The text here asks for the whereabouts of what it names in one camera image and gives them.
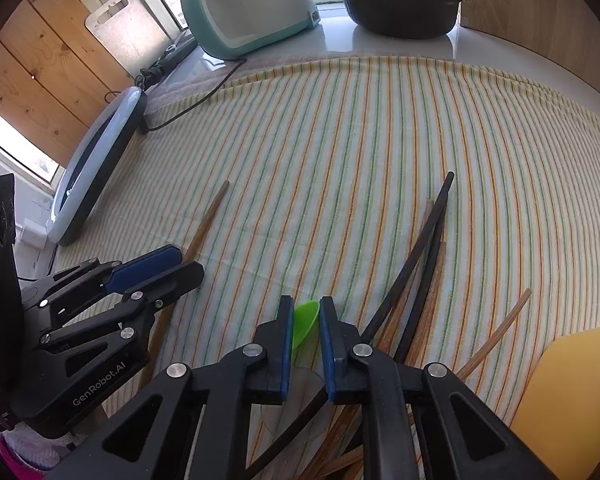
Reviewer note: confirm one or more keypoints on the yellow plastic container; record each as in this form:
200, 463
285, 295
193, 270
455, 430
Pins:
565, 400

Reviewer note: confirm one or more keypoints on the green plastic spoon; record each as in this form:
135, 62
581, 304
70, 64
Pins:
305, 322

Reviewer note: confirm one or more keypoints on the black clay pot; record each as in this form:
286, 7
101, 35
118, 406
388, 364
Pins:
400, 15

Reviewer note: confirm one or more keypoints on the teal and white rice cooker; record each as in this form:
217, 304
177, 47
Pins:
250, 5

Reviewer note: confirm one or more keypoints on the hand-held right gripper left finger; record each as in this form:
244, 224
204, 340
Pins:
285, 350

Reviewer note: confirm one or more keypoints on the striped cloth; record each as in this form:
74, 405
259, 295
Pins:
330, 160

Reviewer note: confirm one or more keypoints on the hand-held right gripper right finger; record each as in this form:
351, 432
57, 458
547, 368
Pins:
327, 350

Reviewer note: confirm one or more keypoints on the black chopstick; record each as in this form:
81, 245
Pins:
416, 240
415, 310

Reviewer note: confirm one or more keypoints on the wooden plank panel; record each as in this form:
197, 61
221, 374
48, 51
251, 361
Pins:
45, 75

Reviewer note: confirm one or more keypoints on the light wooden board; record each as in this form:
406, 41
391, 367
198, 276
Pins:
520, 0

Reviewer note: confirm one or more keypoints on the white cutting board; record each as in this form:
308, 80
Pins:
125, 35

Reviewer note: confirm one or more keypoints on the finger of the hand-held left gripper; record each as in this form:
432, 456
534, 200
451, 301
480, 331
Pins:
145, 265
180, 277

